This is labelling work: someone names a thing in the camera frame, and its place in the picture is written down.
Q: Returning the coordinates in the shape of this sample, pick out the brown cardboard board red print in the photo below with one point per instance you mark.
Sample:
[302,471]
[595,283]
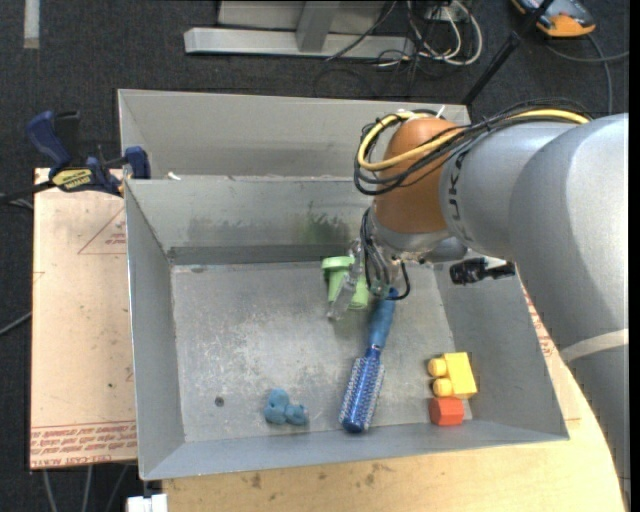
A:
[80,320]

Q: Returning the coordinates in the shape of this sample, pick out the grey metal bin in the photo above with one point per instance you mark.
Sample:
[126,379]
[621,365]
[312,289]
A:
[260,340]

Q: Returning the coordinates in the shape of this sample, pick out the orange cube block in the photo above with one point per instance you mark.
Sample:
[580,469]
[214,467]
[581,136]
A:
[446,411]

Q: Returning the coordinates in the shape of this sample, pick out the light green plastic cup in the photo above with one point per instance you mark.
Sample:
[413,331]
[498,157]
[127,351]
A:
[334,280]

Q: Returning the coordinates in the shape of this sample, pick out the blue round hairbrush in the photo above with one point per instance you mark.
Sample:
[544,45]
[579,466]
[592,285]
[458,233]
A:
[364,385]

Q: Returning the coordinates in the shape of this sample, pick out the black cylinder on white bracket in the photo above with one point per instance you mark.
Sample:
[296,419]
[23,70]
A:
[467,272]

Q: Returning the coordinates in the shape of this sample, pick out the blue toy animal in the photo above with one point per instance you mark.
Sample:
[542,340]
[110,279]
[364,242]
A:
[280,410]

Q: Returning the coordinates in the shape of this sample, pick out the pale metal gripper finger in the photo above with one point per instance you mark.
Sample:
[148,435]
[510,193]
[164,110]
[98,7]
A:
[353,280]
[340,304]

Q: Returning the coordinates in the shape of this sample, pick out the yellow toy building brick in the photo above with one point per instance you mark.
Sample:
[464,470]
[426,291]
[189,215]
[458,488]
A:
[457,372]

